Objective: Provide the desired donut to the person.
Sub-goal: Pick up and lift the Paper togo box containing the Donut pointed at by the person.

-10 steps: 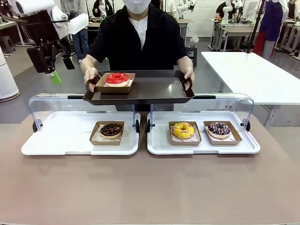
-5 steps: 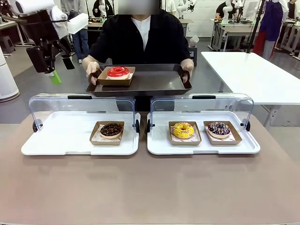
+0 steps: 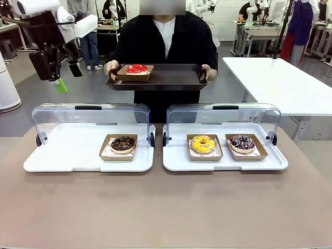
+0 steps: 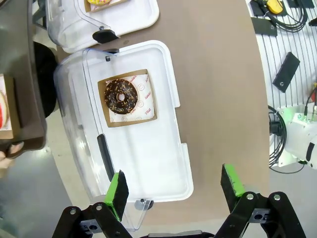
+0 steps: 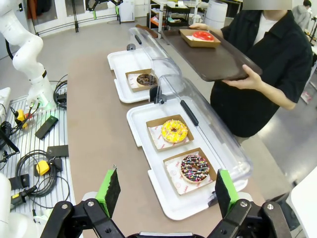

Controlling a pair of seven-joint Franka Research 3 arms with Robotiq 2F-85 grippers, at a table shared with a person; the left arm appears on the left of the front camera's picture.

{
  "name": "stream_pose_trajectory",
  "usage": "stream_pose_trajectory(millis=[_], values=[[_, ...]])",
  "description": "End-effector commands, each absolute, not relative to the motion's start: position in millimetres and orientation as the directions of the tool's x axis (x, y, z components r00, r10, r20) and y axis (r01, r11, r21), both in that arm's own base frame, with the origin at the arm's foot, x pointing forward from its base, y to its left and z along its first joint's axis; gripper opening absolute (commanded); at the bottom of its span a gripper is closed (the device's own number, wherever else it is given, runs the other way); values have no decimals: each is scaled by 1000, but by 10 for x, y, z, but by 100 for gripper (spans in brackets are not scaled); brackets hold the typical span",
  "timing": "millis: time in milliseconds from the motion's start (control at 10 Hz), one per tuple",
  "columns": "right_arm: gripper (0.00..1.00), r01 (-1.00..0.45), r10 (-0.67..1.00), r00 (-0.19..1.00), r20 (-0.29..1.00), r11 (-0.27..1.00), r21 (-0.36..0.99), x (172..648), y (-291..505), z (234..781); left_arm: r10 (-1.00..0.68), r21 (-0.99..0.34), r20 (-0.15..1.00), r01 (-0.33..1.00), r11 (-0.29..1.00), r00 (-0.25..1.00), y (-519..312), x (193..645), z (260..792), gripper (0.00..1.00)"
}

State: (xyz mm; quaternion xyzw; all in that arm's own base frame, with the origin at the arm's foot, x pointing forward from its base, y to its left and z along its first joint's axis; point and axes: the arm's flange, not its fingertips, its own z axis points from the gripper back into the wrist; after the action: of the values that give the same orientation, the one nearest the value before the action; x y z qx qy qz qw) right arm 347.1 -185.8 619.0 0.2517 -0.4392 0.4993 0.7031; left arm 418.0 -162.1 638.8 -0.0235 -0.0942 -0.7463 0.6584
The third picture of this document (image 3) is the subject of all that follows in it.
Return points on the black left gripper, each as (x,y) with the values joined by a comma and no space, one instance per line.
(46,31)

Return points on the brown cardboard donut tray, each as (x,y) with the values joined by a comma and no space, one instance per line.
(205,158)
(135,77)
(116,158)
(249,157)

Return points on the red glazed donut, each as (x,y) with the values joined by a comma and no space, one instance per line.
(137,68)

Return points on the dark brown serving tray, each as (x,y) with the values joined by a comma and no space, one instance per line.
(176,77)

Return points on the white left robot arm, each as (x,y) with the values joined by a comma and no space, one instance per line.
(33,7)

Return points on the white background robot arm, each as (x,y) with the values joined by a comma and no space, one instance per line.
(110,9)
(249,13)
(201,9)

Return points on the person in black top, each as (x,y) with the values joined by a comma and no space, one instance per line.
(145,44)

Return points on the chocolate sprinkled donut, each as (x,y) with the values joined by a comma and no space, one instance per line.
(124,145)

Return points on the yellow sprinkled donut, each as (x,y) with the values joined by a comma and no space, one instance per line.
(202,145)

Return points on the person in black shirt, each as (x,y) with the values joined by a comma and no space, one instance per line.
(245,11)

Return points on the purple striped sprinkled donut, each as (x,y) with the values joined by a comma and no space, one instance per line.
(242,144)

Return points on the person in purple apron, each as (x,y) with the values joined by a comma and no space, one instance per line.
(301,20)

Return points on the person's right hand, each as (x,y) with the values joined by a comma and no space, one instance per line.
(110,67)

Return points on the person's left hand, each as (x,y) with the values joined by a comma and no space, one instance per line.
(205,71)

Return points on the man in grey hoodie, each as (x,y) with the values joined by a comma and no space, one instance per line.
(90,44)

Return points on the clear plastic display lid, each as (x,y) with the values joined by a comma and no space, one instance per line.
(88,107)
(225,107)

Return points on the grey plastic stool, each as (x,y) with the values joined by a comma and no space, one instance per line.
(7,49)

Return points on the black background workbench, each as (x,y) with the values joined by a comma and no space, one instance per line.
(106,33)

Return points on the white display tray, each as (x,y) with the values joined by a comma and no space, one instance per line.
(176,155)
(64,145)

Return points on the white printed paper liner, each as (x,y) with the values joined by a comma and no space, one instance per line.
(255,153)
(193,154)
(107,152)

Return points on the white paper bag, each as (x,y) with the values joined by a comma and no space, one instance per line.
(217,43)

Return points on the grey background work table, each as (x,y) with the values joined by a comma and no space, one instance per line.
(259,33)

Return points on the large white table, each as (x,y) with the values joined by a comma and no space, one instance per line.
(272,83)

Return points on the black tripod pole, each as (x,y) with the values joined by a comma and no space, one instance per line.
(282,28)

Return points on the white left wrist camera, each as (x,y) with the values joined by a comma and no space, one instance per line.
(86,24)

